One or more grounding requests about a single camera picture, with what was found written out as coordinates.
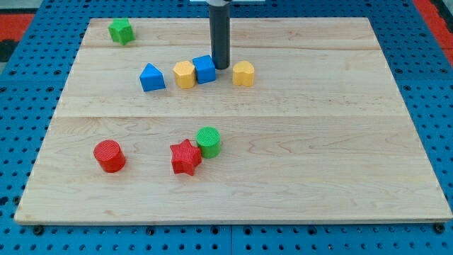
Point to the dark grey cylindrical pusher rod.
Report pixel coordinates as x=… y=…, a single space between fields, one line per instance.
x=219 y=16

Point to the green cylinder block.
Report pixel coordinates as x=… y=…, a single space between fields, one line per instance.
x=209 y=141

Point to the blue cube block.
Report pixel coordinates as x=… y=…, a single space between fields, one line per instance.
x=205 y=69

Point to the yellow heart block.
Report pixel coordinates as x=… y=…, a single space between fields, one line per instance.
x=243 y=74

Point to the yellow hexagon block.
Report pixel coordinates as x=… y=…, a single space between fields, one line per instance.
x=184 y=74

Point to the blue triangle block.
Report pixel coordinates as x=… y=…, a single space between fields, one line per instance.
x=151 y=78

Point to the green star block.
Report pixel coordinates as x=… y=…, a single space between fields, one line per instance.
x=121 y=31

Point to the light wooden board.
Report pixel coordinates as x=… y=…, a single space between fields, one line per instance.
x=322 y=137

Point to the red star block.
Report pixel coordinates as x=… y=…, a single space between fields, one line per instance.
x=185 y=157

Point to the red cylinder block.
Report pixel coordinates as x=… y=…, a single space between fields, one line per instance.
x=109 y=155

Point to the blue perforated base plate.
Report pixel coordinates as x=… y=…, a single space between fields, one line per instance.
x=34 y=77

